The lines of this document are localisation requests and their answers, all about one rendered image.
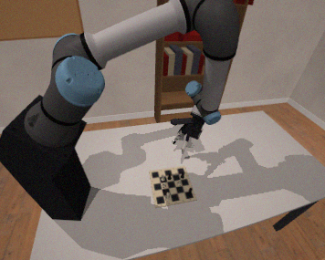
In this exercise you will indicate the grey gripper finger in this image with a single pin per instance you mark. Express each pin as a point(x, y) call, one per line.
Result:
point(179, 136)
point(187, 140)

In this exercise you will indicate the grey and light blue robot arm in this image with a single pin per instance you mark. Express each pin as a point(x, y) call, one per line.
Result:
point(78, 83)

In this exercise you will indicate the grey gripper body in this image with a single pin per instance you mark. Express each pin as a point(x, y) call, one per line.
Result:
point(198, 123)

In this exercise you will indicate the black and cream chessboard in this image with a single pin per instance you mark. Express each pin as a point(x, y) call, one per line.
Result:
point(178, 193)

